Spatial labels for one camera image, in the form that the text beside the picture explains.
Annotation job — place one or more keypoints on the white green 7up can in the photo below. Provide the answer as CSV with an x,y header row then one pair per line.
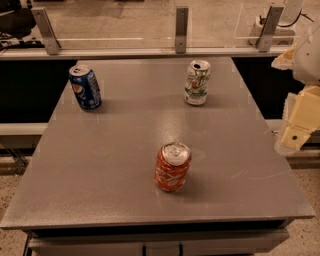
x,y
196,84

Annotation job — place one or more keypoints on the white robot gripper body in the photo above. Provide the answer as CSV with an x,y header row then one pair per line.
x,y
308,61

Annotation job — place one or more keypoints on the metal rail behind table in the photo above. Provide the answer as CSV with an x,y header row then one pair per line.
x,y
121,53

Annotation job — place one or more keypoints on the orange soda can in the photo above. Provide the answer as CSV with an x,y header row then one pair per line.
x,y
172,165

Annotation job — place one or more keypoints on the white device on floor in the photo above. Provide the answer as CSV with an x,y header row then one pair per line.
x,y
277,26

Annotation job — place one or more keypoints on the left metal bracket post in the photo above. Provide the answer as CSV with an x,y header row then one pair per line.
x,y
50,41

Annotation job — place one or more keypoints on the middle metal bracket post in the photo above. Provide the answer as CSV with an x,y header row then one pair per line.
x,y
181,27

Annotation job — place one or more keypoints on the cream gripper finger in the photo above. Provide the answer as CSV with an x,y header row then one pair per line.
x,y
285,60
301,117

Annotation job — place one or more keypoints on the right metal bracket post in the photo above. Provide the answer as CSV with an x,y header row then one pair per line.
x,y
268,30

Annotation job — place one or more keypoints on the metal bracket post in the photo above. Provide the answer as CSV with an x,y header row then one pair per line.
x,y
50,41
268,30
181,27

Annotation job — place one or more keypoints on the dark equipment top left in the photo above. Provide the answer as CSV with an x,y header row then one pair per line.
x,y
16,23

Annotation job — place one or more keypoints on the blue pepsi can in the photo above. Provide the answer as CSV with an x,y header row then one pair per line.
x,y
85,87

